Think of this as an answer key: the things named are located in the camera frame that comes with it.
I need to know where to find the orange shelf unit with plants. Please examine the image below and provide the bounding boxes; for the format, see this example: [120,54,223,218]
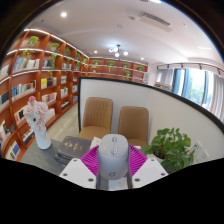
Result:
[89,57,149,83]

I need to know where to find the thick dark hardcover book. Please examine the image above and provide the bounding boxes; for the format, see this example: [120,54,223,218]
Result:
[54,135,93,165]

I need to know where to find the white wall socket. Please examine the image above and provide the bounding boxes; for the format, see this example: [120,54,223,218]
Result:
[192,139,203,153]
[197,148,211,164]

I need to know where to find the tan upholstered chair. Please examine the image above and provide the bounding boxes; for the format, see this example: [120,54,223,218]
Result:
[118,105,150,148]
[77,96,114,141]

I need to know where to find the white computer mouse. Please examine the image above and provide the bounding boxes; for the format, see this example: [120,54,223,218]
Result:
[96,133,130,181]

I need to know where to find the window with grey curtains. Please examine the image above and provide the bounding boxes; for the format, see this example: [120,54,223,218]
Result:
[156,63,224,123]

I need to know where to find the pink and white flowers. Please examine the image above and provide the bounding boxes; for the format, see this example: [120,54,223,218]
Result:
[22,95,51,132]

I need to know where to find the green plant in white pot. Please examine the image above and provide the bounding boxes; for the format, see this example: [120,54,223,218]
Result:
[140,127,196,174]

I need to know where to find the ceiling lamp with round bulbs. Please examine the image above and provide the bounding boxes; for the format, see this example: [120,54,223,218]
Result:
[108,44,130,58]

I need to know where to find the ceiling air conditioner vent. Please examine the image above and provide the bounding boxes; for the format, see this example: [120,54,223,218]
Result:
[138,11,172,28]

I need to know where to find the orange wooden bookshelf unit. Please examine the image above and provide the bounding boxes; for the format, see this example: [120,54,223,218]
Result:
[0,28,90,161]

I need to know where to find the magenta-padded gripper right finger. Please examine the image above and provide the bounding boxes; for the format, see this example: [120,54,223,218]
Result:
[128,143,169,189]

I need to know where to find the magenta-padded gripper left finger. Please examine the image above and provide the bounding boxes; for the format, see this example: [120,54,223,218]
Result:
[59,144,101,190]

